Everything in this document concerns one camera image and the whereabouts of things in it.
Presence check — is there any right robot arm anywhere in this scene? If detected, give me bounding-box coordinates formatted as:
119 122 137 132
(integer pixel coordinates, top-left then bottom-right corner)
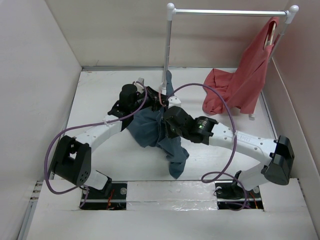
163 96 295 197

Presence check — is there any blue t shirt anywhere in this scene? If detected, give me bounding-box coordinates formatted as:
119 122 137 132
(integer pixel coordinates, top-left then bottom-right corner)
126 69 190 180

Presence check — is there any red t shirt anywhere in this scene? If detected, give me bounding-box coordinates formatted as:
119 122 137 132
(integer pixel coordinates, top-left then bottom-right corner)
204 17 279 115

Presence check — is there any wooden hanger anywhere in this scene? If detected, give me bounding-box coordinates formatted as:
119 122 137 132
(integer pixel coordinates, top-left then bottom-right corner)
264 21 277 47

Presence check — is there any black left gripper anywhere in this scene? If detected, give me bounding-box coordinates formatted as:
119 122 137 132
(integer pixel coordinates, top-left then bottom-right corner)
130 86 166 113

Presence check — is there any white clothes rack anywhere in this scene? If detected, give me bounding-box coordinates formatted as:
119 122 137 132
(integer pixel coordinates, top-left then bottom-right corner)
158 2 300 121

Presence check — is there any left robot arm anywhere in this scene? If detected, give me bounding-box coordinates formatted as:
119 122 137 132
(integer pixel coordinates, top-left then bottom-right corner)
44 78 168 199

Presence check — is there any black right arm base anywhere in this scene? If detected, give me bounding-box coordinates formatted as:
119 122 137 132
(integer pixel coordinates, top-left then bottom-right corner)
213 173 264 211

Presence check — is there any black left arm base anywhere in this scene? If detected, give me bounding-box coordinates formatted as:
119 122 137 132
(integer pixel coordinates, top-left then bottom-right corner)
79 181 128 211

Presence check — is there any pink wire hanger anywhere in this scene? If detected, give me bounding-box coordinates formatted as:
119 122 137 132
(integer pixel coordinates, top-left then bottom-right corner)
158 91 169 108

